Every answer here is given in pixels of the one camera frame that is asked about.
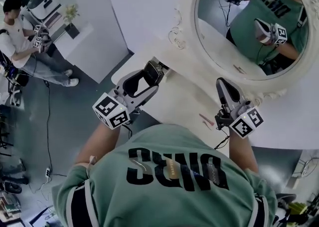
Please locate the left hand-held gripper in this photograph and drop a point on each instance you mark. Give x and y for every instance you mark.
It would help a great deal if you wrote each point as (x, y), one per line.
(111, 111)

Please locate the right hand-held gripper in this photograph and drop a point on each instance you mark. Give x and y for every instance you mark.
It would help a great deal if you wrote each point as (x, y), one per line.
(245, 122)

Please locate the small dark compact box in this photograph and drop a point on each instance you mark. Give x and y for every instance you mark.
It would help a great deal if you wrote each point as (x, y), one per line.
(152, 72)

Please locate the white dressing table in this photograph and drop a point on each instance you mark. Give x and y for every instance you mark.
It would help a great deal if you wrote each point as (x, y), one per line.
(182, 96)

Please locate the person's right forearm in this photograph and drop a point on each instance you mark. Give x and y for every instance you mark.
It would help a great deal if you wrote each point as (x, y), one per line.
(240, 151)

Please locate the person's left forearm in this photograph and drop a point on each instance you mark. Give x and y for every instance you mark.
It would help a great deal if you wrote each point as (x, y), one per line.
(99, 143)

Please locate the white counter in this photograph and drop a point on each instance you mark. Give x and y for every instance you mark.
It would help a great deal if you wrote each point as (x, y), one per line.
(83, 30)

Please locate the potted plant in black pot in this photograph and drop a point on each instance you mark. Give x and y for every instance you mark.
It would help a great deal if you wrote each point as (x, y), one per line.
(72, 31)

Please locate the white power strip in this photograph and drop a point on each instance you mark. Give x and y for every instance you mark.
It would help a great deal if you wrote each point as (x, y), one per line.
(47, 172)

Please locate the person's green t-shirt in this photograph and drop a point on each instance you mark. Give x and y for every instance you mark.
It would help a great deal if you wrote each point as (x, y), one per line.
(174, 208)

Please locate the yellow-green ribbed object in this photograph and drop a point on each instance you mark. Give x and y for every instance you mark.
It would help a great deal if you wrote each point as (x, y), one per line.
(297, 208)

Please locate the black gripper-mounted camera box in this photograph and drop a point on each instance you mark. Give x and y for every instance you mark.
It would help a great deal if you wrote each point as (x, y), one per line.
(221, 118)

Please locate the oval mirror with ornate frame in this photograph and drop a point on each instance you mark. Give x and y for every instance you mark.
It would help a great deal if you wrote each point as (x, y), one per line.
(211, 46)

